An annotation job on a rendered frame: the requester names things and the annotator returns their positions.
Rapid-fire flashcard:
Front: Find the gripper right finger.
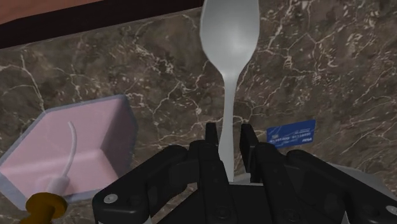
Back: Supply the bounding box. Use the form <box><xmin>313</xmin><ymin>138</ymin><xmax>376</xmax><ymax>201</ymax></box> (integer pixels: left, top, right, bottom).
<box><xmin>239</xmin><ymin>123</ymin><xmax>397</xmax><ymax>224</ymax></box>

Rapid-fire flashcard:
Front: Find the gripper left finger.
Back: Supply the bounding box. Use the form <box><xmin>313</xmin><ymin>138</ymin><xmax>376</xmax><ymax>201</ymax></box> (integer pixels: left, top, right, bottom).
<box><xmin>92</xmin><ymin>122</ymin><xmax>239</xmax><ymax>224</ymax></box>

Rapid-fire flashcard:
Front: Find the grey metal spoon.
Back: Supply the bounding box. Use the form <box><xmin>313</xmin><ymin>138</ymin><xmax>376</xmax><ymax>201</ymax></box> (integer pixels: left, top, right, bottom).
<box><xmin>199</xmin><ymin>0</ymin><xmax>261</xmax><ymax>183</ymax></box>

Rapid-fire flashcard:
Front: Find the blue card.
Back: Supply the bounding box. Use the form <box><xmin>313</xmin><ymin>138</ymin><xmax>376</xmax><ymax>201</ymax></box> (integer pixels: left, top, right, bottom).
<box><xmin>266</xmin><ymin>119</ymin><xmax>317</xmax><ymax>150</ymax></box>

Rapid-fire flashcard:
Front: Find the pink square box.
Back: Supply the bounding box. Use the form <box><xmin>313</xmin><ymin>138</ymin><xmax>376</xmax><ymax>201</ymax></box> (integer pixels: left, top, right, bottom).
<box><xmin>0</xmin><ymin>94</ymin><xmax>139</xmax><ymax>212</ymax></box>

